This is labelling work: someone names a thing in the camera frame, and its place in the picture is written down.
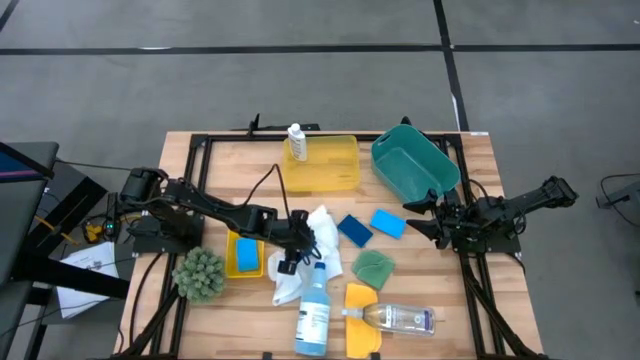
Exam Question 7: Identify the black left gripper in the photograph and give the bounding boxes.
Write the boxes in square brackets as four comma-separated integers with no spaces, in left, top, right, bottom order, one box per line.
[274,208,322,276]

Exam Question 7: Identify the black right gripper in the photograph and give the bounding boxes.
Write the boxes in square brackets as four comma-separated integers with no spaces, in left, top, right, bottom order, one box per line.
[402,188,481,251]

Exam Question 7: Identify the white cloth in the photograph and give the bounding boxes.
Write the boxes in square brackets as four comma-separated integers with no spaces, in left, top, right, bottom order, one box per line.
[267,204,345,307]

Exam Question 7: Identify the light blue sponge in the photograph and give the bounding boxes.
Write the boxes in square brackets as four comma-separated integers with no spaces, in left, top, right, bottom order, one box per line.
[369,208,408,241]
[235,237,260,274]

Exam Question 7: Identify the spray bottle with blue trigger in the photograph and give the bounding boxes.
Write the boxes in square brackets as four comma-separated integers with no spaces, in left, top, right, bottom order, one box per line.
[294,261,333,358]

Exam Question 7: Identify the small white labelled bottle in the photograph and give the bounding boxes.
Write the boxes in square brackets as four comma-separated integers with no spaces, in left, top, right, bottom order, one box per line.
[286,122,308,163]

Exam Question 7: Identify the clear pump bottle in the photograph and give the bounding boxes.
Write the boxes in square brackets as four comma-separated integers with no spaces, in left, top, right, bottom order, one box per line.
[341,302,437,337]

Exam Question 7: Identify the teal plastic bin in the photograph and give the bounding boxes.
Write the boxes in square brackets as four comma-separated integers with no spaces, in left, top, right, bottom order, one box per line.
[369,123,462,207]

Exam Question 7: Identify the dark blue sponge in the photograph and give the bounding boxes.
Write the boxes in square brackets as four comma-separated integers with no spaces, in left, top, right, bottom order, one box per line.
[336,213,375,249]

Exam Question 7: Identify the yellow slotted plastic basket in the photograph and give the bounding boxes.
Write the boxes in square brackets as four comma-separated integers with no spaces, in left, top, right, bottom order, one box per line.
[224,229,266,280]

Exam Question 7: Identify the yellow translucent plastic bin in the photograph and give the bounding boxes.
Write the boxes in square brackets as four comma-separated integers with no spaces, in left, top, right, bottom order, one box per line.
[282,134,362,194]

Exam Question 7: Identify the green cloth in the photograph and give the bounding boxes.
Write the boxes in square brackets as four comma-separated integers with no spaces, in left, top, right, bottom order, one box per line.
[350,249,397,292]

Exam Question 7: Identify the green artificial plant ball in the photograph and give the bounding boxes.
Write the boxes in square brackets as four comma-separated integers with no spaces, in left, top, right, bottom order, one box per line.
[172,245,228,304]

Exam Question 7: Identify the yellow cloth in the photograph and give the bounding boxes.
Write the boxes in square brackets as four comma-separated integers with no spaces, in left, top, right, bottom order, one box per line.
[343,282,384,360]

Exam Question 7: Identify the black control box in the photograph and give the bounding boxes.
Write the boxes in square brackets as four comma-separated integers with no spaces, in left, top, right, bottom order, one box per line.
[103,192,121,242]

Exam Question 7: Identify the white paper sheets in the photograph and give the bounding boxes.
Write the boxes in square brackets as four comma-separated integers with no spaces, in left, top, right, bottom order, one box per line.
[56,241,121,320]

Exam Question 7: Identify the black side table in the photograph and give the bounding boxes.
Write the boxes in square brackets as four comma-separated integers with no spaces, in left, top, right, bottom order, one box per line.
[0,141,132,360]

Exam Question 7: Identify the dark laptop with blue screen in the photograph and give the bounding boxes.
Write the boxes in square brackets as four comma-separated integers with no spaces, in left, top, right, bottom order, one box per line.
[0,141,60,184]

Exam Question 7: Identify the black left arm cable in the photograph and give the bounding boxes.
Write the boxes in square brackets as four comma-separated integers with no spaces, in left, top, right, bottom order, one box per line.
[244,163,292,221]

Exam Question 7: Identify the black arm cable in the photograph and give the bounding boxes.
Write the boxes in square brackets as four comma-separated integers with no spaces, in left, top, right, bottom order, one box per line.
[244,163,292,221]
[467,178,494,204]

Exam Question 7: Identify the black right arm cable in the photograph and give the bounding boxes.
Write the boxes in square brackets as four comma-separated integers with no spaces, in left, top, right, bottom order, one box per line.
[467,178,494,204]

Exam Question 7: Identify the black rear clamp bracket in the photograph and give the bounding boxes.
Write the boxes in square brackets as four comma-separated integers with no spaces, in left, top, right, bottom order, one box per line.
[232,113,321,134]

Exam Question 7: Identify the black aluminium table frame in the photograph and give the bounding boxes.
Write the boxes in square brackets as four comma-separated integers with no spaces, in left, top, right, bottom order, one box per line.
[107,130,551,360]

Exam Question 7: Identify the grey floor device with cable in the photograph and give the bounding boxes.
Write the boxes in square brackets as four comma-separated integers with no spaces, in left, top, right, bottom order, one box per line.
[594,172,640,224]

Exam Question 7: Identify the yellow cable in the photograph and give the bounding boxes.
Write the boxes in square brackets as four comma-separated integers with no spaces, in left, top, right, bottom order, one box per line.
[33,214,104,246]

